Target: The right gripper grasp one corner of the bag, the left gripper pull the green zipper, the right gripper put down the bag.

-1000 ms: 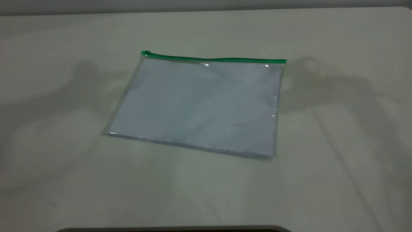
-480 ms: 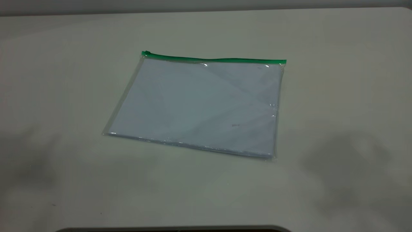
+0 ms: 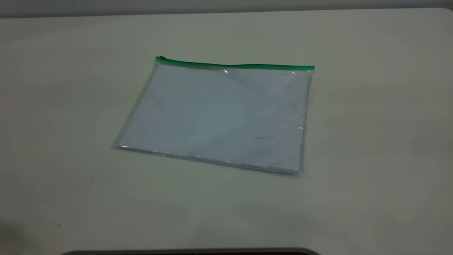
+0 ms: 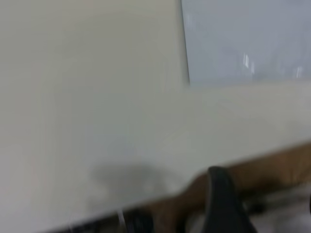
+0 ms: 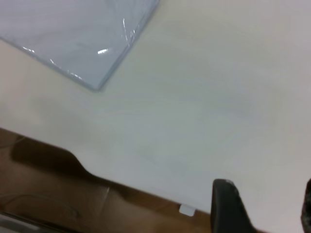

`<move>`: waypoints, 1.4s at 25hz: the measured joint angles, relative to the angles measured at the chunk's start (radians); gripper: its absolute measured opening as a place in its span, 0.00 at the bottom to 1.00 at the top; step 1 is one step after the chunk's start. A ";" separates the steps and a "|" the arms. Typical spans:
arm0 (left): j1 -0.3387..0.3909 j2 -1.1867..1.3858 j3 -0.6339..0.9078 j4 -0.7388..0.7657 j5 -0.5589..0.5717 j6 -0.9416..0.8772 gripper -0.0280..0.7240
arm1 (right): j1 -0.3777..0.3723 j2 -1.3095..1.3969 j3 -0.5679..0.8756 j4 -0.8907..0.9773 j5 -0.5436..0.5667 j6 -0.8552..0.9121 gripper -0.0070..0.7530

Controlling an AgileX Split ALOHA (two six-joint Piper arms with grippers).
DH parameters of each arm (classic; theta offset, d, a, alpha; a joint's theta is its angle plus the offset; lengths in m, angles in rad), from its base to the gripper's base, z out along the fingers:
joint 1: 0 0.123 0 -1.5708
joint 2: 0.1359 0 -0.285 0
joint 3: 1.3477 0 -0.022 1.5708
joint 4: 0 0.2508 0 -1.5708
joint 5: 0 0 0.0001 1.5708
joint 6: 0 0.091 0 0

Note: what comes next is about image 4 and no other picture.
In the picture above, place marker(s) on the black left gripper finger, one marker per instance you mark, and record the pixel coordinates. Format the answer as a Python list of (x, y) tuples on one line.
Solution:
[(223, 206)]

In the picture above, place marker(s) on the clear zip bag green zipper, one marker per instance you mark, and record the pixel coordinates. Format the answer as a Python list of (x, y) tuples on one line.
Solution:
[(243, 41)]

